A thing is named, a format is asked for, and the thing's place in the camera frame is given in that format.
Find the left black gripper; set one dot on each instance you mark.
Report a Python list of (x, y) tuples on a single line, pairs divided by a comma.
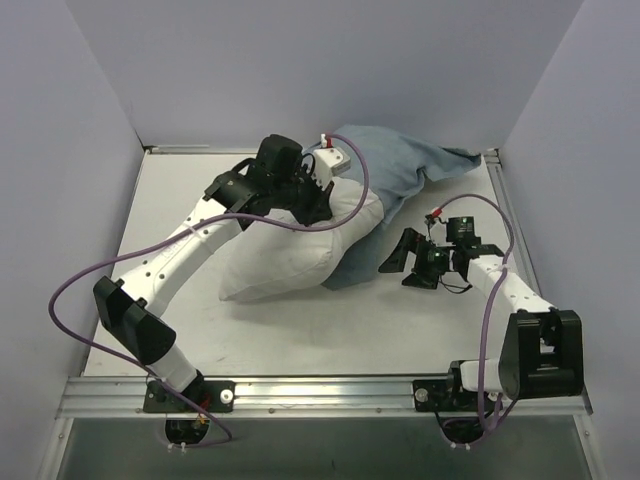
[(314, 208)]

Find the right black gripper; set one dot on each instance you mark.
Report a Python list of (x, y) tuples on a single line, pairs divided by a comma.
[(423, 259)]

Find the white pillow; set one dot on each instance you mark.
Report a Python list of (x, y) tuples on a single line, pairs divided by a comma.
[(266, 260)]

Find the blue pillowcase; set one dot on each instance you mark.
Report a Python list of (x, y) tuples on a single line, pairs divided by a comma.
[(398, 166)]

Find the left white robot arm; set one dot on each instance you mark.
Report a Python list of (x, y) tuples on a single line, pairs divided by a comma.
[(130, 308)]

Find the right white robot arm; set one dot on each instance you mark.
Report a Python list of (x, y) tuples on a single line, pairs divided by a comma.
[(542, 351)]

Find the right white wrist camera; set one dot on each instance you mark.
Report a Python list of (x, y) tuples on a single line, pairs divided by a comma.
[(431, 220)]

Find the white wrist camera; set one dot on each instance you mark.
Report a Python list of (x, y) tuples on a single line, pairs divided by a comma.
[(431, 220), (329, 161)]

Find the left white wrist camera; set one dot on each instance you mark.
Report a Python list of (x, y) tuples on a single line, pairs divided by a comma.
[(329, 161)]

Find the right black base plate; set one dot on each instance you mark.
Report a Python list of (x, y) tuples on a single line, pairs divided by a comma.
[(454, 391)]

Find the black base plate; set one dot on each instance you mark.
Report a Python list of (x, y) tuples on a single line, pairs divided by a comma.
[(454, 391), (215, 396)]

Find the aluminium back rail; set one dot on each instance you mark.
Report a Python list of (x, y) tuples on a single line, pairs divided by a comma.
[(176, 149)]

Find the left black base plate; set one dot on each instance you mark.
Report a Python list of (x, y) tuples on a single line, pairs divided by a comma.
[(215, 396)]

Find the aluminium front rail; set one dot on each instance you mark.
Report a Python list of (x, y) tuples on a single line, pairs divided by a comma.
[(255, 397)]

